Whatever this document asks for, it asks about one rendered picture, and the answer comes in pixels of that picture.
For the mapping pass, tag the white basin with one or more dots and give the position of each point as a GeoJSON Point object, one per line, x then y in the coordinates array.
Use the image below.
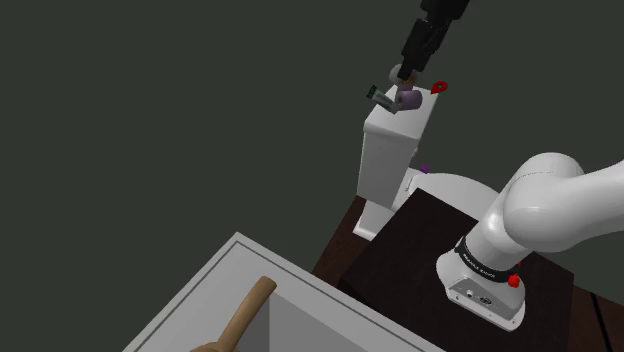
{"type": "Point", "coordinates": [204, 302]}

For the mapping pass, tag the small purple thing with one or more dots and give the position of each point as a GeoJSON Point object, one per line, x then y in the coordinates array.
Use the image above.
{"type": "Point", "coordinates": [424, 168]}

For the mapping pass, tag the red teardrop-shaped thing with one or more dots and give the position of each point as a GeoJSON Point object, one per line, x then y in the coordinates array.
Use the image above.
{"type": "Point", "coordinates": [438, 88]}

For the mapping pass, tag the white toilet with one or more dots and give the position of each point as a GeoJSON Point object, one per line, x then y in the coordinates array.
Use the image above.
{"type": "Point", "coordinates": [385, 161]}

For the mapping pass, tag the grey tube with green cap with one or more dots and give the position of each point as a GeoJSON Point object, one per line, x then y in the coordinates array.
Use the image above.
{"type": "Point", "coordinates": [382, 99]}

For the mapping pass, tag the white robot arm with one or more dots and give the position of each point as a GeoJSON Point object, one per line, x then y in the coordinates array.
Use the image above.
{"type": "Point", "coordinates": [541, 204]}

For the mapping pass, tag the pale grey round thing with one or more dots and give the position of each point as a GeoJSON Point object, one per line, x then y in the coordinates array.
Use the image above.
{"type": "Point", "coordinates": [394, 74]}

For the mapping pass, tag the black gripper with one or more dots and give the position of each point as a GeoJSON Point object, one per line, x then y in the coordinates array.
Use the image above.
{"type": "Point", "coordinates": [425, 39]}

